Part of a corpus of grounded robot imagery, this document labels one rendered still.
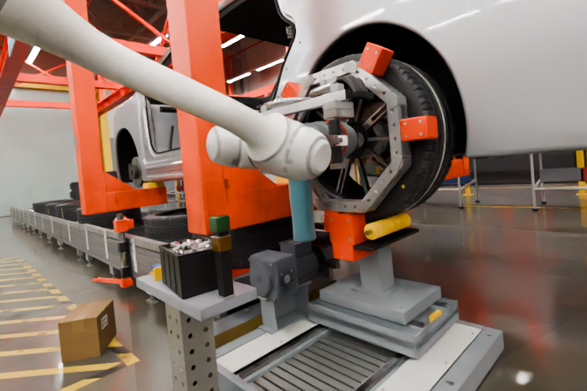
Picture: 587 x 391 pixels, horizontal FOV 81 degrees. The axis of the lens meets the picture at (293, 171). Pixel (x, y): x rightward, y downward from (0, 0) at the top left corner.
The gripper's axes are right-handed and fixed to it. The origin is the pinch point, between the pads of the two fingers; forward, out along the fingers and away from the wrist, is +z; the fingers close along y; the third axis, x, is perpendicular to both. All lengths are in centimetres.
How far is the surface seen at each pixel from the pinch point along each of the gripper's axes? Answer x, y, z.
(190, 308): -39, -15, -43
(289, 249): -43, -46, 20
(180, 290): -36, -21, -42
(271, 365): -77, -32, -7
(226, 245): -24.6, -10.0, -33.9
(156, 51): 244, -609, 215
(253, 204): -22, -60, 13
